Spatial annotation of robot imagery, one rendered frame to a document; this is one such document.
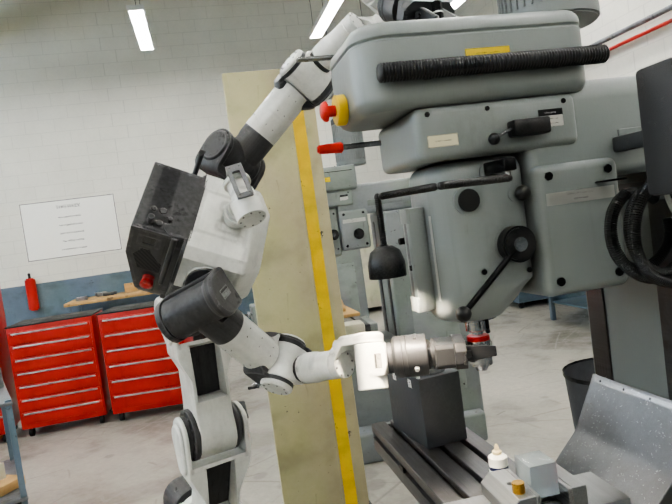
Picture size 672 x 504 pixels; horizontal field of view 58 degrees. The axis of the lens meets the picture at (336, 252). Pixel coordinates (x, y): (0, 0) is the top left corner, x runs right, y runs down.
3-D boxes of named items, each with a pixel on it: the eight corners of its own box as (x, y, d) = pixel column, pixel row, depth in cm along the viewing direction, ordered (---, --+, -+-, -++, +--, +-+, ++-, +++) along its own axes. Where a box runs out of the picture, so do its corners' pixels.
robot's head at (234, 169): (234, 218, 134) (231, 199, 128) (222, 188, 138) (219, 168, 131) (261, 210, 136) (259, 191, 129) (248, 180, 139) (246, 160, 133)
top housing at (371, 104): (364, 111, 106) (352, 20, 105) (333, 136, 132) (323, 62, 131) (597, 88, 116) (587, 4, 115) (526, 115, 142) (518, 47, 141)
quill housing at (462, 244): (455, 330, 114) (434, 161, 112) (417, 316, 134) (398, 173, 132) (545, 313, 118) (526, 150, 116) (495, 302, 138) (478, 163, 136)
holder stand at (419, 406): (427, 450, 157) (417, 375, 156) (393, 426, 178) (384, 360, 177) (467, 438, 161) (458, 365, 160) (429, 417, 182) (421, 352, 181)
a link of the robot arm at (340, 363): (368, 331, 125) (324, 339, 135) (373, 374, 124) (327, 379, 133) (388, 330, 130) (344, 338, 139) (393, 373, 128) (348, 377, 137)
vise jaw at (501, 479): (511, 524, 103) (508, 502, 103) (481, 493, 115) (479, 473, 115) (543, 517, 104) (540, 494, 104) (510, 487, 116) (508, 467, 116)
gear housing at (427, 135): (420, 162, 110) (413, 107, 109) (381, 176, 133) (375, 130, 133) (582, 142, 117) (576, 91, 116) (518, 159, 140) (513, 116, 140)
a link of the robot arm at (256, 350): (259, 394, 148) (202, 352, 133) (275, 347, 155) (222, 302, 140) (297, 396, 142) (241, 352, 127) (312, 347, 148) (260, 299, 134)
